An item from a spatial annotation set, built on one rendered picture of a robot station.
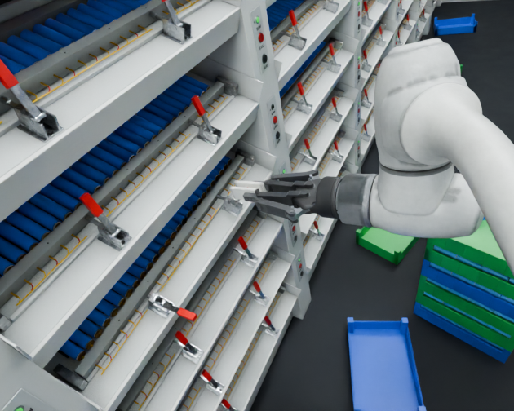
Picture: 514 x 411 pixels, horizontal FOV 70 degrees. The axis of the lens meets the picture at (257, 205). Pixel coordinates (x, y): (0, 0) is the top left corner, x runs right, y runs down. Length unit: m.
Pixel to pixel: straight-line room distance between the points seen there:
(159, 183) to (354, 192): 0.32
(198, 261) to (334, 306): 0.85
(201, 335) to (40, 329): 0.42
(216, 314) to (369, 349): 0.69
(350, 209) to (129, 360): 0.44
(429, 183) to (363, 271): 1.07
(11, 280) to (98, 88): 0.27
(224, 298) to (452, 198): 0.56
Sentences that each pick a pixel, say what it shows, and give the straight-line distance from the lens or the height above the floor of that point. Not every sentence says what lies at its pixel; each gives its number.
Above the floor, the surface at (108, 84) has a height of 1.12.
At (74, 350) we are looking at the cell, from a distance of 0.69.
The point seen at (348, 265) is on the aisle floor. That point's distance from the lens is 1.61.
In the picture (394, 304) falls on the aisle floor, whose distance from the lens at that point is 1.52.
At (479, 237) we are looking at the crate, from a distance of 1.23.
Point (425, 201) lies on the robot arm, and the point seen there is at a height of 0.90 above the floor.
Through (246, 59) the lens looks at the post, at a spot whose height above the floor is 1.01.
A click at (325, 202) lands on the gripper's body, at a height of 0.85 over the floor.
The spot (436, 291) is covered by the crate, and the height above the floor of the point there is 0.19.
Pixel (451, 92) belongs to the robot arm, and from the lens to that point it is 0.50.
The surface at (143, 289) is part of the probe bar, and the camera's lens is 0.71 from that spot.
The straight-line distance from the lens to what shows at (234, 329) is 1.08.
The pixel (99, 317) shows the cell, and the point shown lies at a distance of 0.70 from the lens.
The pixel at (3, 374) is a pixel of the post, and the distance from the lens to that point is 0.53.
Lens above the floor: 1.29
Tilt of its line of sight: 42 degrees down
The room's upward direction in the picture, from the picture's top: 14 degrees counter-clockwise
